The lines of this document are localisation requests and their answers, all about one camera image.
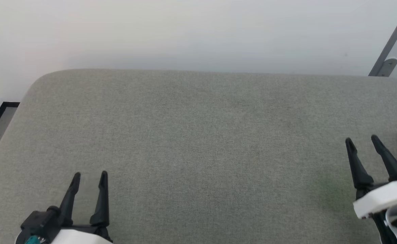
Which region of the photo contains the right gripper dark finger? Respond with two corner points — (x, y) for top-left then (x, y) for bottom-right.
(345, 137), (375, 190)
(370, 134), (397, 183)

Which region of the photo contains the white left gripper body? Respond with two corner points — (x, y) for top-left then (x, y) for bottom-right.
(49, 217), (114, 244)

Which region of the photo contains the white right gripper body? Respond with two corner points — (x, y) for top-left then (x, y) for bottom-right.
(353, 179), (397, 219)

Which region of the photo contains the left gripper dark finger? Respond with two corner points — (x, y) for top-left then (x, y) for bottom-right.
(90, 170), (110, 227)
(59, 171), (82, 227)

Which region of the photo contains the grey fabric sofa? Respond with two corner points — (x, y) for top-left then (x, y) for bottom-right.
(0, 69), (397, 244)

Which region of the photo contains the grey metal post with bracket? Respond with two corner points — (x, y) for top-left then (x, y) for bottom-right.
(368, 0), (397, 77)

